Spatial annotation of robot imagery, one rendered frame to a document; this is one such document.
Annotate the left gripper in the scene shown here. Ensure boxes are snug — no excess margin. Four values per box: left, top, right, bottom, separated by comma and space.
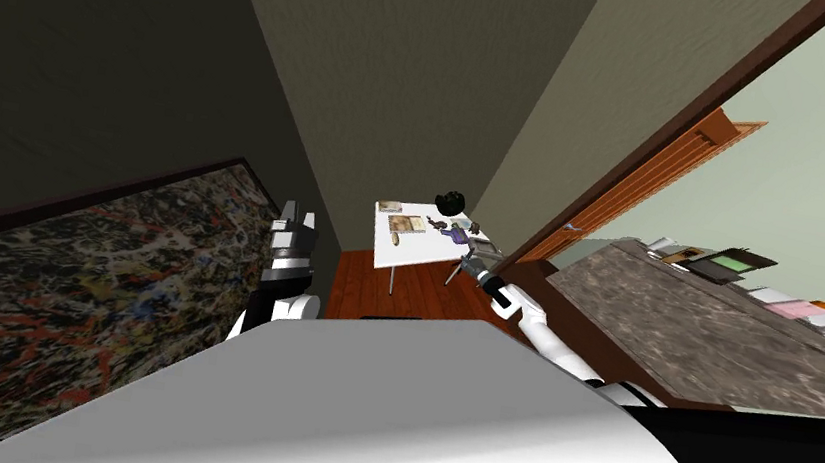
261, 198, 325, 280

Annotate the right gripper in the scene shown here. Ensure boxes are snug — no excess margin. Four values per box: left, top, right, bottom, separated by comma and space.
458, 245, 499, 280

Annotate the black round object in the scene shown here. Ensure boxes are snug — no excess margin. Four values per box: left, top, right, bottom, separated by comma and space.
432, 187, 472, 221

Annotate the tan book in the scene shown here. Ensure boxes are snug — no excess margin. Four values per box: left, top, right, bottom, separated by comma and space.
385, 211, 431, 240

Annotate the white table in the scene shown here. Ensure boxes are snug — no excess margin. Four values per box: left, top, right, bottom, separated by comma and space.
363, 195, 513, 310

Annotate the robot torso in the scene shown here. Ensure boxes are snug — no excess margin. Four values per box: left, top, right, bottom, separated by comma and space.
0, 251, 795, 463

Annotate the orange wooden door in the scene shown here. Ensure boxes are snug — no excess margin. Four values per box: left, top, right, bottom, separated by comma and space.
528, 83, 770, 296

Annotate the dark stone counter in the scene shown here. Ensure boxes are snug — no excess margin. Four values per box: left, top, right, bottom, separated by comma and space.
532, 218, 825, 422

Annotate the colourful splatter painting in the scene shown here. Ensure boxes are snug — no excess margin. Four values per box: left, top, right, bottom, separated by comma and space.
0, 123, 292, 463

